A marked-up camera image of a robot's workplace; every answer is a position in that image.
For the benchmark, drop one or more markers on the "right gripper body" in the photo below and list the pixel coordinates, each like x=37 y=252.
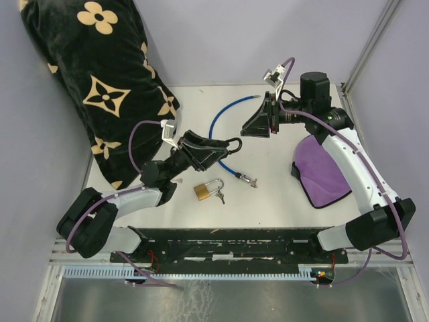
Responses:
x=274 y=114

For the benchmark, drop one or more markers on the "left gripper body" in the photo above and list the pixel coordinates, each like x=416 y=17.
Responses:
x=190 y=153

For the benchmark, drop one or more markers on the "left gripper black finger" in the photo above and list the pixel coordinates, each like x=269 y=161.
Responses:
x=193 y=142
x=206 y=158

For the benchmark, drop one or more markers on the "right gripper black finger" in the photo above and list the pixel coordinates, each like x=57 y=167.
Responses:
x=259 y=120
x=255 y=134

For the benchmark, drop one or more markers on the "black padlock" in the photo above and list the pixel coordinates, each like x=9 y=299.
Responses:
x=232 y=146

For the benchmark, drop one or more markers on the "long-shackle brass padlock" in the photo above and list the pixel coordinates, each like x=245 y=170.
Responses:
x=206 y=190

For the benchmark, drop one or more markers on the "long padlock keys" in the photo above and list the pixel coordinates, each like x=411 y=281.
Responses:
x=220 y=195

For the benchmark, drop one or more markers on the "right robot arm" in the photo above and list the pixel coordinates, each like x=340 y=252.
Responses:
x=383 y=214

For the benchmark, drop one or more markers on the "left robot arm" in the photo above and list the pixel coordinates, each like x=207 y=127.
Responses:
x=88 y=225

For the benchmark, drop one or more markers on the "purple cloth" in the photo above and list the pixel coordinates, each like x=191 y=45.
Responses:
x=321 y=179

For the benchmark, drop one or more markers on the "black floral plush pillow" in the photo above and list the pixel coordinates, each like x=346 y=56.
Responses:
x=97 y=50

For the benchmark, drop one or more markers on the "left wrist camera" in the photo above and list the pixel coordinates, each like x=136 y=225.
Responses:
x=169 y=127

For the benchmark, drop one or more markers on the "silver cable lock keys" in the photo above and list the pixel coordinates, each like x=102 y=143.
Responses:
x=253 y=183

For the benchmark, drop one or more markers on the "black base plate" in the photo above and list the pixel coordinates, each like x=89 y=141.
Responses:
x=231 y=250

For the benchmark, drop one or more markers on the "aluminium frame rail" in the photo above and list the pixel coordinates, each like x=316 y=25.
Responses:
x=387 y=15

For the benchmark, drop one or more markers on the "blue cable duct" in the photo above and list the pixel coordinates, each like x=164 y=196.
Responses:
x=191 y=272

